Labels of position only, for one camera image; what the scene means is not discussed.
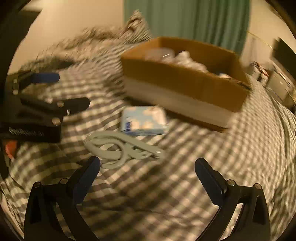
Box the grey checkered duvet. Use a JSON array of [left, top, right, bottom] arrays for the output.
[[1, 37, 295, 240]]

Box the blue tissue pack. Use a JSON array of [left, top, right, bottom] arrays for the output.
[[120, 106, 168, 137]]

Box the checkered pillow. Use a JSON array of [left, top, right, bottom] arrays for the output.
[[118, 9, 152, 44]]

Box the person's left hand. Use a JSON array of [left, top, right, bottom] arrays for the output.
[[4, 140, 18, 159]]

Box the clear floss pick jar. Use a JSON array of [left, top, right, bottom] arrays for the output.
[[144, 48, 175, 63]]

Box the black wall television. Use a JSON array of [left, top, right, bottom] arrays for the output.
[[273, 38, 295, 78]]

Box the grey cabinet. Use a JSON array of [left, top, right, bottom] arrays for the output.
[[265, 69, 295, 109]]

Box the white plush toy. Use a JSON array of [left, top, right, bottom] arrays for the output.
[[173, 51, 208, 73]]

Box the brown cardboard box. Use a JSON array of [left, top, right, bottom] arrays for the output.
[[120, 37, 251, 132]]

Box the green curtain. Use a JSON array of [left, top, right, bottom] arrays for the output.
[[124, 0, 250, 55]]

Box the floral patterned blanket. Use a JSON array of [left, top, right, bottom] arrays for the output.
[[46, 25, 130, 50]]

